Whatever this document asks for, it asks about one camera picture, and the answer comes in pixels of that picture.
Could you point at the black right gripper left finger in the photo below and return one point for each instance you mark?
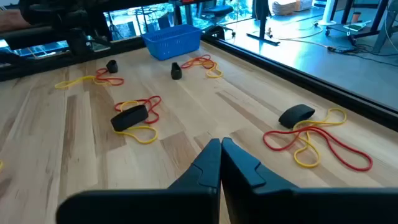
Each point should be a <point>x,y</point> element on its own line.
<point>199,186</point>

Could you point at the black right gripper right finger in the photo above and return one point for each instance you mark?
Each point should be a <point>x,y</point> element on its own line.
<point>248,193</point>

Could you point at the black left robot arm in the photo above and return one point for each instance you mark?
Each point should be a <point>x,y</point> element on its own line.
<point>62,15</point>

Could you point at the blue plastic basket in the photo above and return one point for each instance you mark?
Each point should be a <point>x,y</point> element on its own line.
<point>171,43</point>

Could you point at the black desk stand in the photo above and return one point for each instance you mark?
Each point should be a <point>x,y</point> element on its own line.
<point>262,18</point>

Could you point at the office chair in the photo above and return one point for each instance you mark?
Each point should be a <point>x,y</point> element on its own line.
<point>217,11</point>

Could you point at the wicker basket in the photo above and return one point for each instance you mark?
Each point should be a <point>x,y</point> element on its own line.
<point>283,8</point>

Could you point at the black wheeled cart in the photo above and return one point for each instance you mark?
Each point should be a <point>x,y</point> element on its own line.
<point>370,29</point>

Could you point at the orange cup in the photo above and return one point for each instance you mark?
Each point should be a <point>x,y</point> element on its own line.
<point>356,17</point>

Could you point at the white post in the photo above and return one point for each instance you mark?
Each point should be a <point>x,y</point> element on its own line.
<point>329,12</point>

